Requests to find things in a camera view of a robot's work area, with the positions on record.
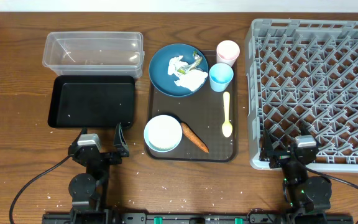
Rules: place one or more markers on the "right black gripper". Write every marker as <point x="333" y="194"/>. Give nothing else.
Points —
<point x="284" y="158"/>

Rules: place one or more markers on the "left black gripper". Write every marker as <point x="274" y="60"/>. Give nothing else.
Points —
<point x="101" y="156"/>

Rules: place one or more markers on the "light blue bowl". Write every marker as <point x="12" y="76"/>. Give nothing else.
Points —
<point x="163" y="133"/>

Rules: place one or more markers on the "orange carrot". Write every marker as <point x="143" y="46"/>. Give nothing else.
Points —
<point x="193" y="137"/>

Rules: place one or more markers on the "white tissue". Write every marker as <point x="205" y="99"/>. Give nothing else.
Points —
<point x="175" y="64"/>
<point x="191" y="80"/>

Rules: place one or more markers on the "green snack wrapper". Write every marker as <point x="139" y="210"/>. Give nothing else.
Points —
<point x="186" y="68"/>

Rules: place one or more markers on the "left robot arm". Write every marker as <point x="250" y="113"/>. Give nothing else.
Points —
<point x="89" y="189"/>

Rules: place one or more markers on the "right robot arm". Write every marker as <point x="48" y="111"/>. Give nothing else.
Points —
<point x="308" y="196"/>

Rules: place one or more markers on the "grey dishwasher rack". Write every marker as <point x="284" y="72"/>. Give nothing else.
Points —
<point x="304" y="72"/>

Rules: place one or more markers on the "black rectangular tray bin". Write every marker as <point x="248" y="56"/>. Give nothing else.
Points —
<point x="92" y="101"/>

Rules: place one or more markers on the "yellow plastic spoon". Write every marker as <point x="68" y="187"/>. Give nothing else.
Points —
<point x="226" y="126"/>

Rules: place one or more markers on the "dark brown serving tray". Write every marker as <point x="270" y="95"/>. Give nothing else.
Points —
<point x="203" y="112"/>

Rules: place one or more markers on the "light blue cup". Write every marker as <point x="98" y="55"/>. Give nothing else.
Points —
<point x="220" y="76"/>

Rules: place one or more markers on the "dark blue plate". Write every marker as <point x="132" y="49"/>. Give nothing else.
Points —
<point x="159" y="66"/>

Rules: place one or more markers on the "clear plastic bin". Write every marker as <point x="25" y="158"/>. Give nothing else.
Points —
<point x="94" y="53"/>

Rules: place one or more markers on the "pink cup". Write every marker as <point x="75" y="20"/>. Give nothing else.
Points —
<point x="227" y="52"/>

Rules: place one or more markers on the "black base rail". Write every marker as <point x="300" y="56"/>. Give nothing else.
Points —
<point x="142" y="218"/>

